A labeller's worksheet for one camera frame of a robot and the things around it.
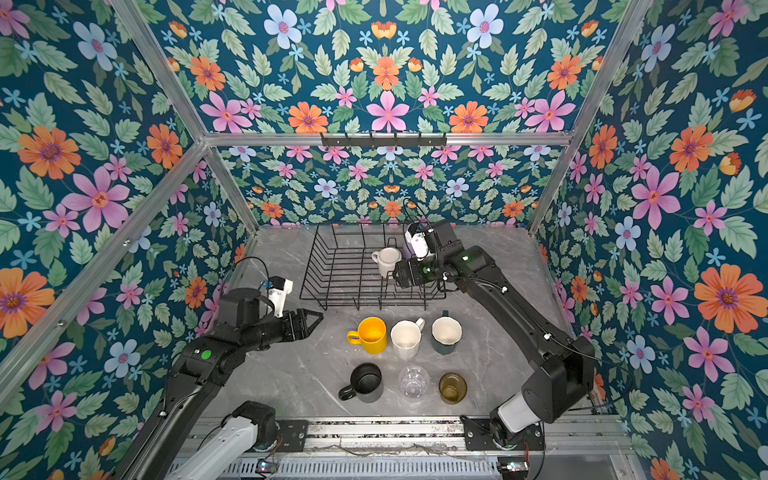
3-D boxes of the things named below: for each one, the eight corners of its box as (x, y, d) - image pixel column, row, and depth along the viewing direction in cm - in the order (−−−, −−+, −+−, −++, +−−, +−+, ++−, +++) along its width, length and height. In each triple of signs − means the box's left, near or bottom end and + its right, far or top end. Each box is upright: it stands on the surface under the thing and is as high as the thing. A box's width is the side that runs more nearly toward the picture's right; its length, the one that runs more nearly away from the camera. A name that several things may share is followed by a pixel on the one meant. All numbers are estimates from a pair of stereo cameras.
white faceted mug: (389, 356, 89) (387, 341, 80) (397, 329, 94) (396, 313, 86) (416, 363, 87) (417, 348, 79) (422, 335, 93) (423, 319, 85)
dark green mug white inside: (440, 363, 86) (444, 350, 78) (422, 340, 91) (423, 325, 83) (462, 346, 90) (468, 331, 82) (443, 325, 94) (446, 309, 86)
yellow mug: (350, 354, 88) (345, 342, 81) (353, 330, 93) (348, 316, 86) (387, 354, 88) (385, 342, 81) (388, 330, 93) (387, 316, 86)
